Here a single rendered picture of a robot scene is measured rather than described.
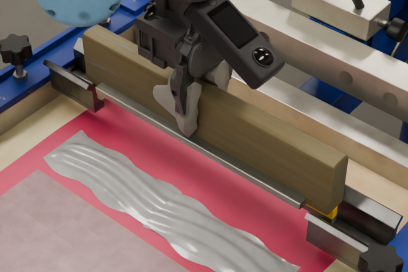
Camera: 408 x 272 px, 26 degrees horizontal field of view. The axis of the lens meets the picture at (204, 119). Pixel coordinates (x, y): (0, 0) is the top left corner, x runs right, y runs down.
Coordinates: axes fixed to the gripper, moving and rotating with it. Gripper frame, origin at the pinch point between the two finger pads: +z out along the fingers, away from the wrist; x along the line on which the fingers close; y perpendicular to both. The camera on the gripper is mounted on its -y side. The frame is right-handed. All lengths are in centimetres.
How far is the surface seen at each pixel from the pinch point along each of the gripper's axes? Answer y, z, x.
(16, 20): 154, 105, -86
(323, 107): -6.6, 5.4, -16.7
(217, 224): -7.1, 8.5, 5.9
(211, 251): -9.2, 8.2, 9.7
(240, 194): -5.9, 9.0, -0.1
